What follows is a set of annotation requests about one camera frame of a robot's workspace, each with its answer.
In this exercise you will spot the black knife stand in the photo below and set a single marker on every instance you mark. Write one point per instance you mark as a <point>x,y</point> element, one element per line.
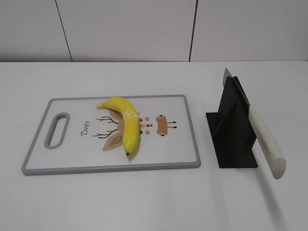
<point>232,134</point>

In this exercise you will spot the white-handled knife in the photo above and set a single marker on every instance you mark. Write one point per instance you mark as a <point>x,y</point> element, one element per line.
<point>271,150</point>

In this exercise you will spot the yellow plastic banana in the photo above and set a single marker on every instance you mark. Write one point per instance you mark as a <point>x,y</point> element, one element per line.
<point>130,118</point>

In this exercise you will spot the white deer cutting board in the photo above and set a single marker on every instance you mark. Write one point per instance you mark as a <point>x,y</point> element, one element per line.
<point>76,137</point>

